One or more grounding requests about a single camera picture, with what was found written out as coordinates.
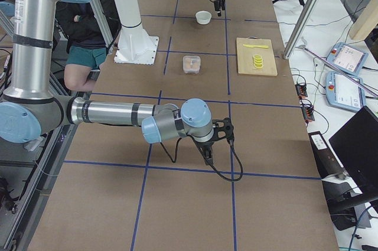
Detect clear plastic egg box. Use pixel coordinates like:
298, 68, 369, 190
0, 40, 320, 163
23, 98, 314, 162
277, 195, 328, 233
183, 56, 201, 74

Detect black device box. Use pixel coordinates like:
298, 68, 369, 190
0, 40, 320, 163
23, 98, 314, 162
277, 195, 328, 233
309, 131, 347, 180

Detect white ceramic bowl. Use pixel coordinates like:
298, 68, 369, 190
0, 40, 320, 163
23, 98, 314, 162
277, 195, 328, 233
195, 11, 212, 25

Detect bamboo cutting board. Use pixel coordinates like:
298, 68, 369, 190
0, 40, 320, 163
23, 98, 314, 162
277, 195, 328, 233
236, 38, 278, 76

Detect yellow plastic knife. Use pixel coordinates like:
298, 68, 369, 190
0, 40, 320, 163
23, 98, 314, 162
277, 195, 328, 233
242, 44, 269, 49

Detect grabber reaching stick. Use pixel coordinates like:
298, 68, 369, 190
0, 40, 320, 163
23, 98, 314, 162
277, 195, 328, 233
297, 44, 378, 99

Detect orange black circuit module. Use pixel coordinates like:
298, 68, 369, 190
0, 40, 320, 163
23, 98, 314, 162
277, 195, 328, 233
301, 104, 315, 123
295, 83, 308, 98

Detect blue teach pendant far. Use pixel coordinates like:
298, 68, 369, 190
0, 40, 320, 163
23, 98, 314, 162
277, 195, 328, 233
326, 42, 368, 76

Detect blue teach pendant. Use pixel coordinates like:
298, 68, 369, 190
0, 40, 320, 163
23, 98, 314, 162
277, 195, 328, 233
325, 71, 367, 112
326, 42, 368, 76

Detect seated person in black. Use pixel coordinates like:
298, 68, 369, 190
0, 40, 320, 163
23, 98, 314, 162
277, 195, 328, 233
56, 1, 106, 92

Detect blue teach pendant near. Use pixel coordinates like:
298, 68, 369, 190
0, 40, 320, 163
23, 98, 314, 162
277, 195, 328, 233
325, 71, 367, 112

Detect black monitor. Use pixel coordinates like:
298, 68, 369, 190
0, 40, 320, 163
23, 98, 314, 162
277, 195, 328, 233
329, 106, 377, 188

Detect black camera cable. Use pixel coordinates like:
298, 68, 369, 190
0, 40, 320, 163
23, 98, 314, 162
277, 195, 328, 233
159, 140, 245, 181

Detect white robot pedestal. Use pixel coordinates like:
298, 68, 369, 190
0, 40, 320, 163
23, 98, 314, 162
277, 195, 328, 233
114, 0, 159, 65

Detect aluminium frame post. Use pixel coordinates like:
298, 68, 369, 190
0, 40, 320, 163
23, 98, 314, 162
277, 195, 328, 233
283, 0, 317, 60

